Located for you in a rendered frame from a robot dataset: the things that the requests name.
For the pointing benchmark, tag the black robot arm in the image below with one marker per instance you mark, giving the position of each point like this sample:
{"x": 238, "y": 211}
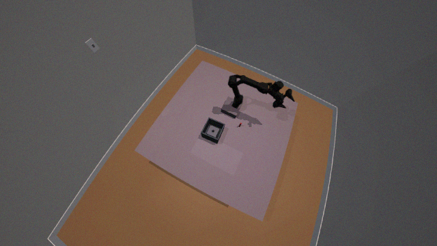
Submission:
{"x": 262, "y": 87}

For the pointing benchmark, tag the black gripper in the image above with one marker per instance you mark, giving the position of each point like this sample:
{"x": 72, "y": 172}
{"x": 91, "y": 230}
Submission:
{"x": 288, "y": 94}

